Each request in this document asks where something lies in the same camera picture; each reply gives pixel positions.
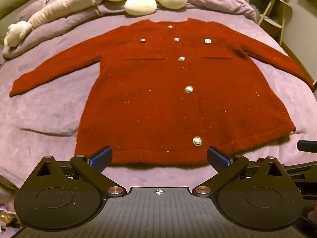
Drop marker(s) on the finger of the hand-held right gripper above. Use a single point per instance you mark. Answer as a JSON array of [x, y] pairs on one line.
[[302, 169], [307, 145]]

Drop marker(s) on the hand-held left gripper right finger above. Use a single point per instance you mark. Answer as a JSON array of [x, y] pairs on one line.
[[216, 157]]

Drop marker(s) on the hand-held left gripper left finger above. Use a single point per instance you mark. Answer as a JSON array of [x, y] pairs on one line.
[[102, 157]]

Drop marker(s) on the red knit cardigan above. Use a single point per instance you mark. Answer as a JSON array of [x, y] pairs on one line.
[[148, 91]]

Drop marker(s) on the purple bed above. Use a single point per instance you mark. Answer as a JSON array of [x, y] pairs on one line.
[[49, 109]]

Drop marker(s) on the yellow-green side table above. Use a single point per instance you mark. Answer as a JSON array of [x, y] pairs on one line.
[[272, 24]]

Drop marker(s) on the purple duvet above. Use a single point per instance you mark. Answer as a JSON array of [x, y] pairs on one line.
[[213, 5]]

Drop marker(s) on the long pink plush toy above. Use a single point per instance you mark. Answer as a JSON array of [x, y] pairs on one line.
[[62, 6]]

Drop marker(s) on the grey headboard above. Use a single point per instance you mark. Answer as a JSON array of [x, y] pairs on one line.
[[12, 8]]

